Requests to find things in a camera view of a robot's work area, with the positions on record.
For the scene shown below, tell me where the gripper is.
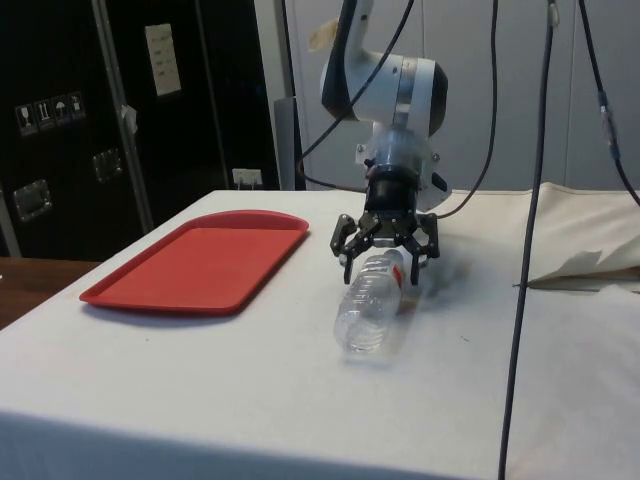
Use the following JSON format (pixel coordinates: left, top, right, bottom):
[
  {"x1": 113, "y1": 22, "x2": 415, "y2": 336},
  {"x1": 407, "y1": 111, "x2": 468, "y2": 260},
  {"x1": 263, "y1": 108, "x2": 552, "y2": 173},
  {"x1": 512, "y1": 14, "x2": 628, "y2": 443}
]
[{"x1": 327, "y1": 167, "x2": 442, "y2": 286}]

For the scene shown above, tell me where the clear plastic bottle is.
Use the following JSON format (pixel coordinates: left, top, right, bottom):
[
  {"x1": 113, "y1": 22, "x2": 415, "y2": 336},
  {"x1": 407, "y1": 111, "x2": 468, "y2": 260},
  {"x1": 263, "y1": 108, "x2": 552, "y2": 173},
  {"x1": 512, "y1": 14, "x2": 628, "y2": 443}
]
[{"x1": 333, "y1": 251, "x2": 424, "y2": 357}]

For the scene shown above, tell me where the red tray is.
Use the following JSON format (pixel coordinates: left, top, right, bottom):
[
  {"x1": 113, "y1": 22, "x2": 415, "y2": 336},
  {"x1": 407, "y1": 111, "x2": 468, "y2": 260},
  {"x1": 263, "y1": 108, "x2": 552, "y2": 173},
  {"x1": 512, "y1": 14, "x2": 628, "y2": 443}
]
[{"x1": 79, "y1": 209, "x2": 311, "y2": 319}]

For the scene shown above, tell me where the black cabinet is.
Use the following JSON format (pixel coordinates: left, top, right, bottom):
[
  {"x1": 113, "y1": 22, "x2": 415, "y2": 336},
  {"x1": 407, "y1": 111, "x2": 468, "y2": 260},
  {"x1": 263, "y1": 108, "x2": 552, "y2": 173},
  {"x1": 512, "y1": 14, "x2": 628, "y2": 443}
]
[{"x1": 0, "y1": 0, "x2": 282, "y2": 259}]

